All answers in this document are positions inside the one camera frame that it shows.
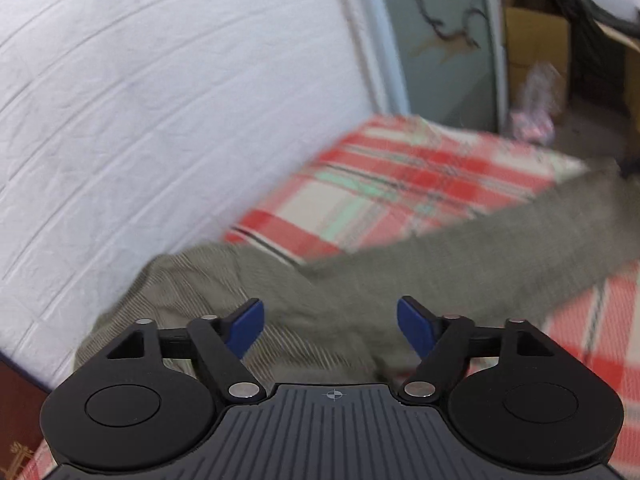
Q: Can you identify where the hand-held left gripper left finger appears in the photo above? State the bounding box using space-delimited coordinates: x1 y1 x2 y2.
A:
102 299 265 404

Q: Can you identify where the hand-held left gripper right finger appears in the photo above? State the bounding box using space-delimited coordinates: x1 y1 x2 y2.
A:
397 296 558 404

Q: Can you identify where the olive patterned garment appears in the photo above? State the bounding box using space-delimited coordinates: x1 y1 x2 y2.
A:
75 160 640 391

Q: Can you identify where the red plaid bed sheet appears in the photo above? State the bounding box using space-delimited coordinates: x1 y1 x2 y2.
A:
22 114 640 480

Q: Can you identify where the brown wooden headboard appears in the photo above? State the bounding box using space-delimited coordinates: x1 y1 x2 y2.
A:
0 355 51 480

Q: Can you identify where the clear plastic bag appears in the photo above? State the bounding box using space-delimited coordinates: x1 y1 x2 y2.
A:
509 62 567 142

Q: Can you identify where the pale green door with drawing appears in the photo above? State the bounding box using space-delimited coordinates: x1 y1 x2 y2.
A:
375 0 507 133

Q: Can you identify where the brown cardboard box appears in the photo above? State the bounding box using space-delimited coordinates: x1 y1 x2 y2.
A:
505 6 573 126

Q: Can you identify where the white door frame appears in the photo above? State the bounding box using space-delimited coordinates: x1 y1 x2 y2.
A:
327 0 416 118

